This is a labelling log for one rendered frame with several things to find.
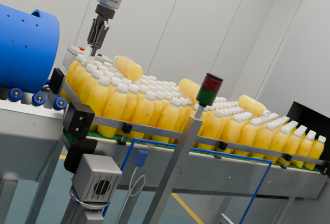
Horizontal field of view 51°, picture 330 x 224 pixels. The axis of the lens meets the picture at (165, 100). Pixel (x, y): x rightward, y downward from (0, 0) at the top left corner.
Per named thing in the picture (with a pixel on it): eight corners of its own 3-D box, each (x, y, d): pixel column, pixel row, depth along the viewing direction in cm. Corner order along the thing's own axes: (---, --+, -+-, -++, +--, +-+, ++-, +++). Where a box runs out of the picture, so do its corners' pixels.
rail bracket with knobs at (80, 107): (59, 126, 118) (68, 98, 116) (78, 128, 122) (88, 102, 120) (66, 139, 110) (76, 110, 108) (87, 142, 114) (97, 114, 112)
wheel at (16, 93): (8, 87, 112) (10, 85, 110) (22, 90, 114) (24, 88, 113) (6, 99, 110) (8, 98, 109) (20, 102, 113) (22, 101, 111)
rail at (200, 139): (88, 122, 117) (91, 114, 117) (328, 165, 210) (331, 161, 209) (89, 123, 117) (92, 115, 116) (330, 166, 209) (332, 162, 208)
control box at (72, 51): (61, 64, 160) (68, 43, 158) (99, 74, 172) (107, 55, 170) (67, 70, 152) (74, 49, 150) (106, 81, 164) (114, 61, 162)
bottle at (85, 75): (69, 113, 133) (86, 70, 129) (64, 106, 138) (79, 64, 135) (86, 116, 137) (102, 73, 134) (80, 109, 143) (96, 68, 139)
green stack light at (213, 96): (191, 97, 118) (197, 83, 117) (205, 100, 122) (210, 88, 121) (202, 104, 113) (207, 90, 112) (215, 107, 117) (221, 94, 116)
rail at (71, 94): (58, 82, 148) (61, 75, 148) (60, 82, 149) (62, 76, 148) (86, 122, 117) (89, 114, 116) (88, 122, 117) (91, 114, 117)
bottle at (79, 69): (68, 99, 148) (83, 60, 144) (81, 107, 146) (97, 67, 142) (59, 101, 141) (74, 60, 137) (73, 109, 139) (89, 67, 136)
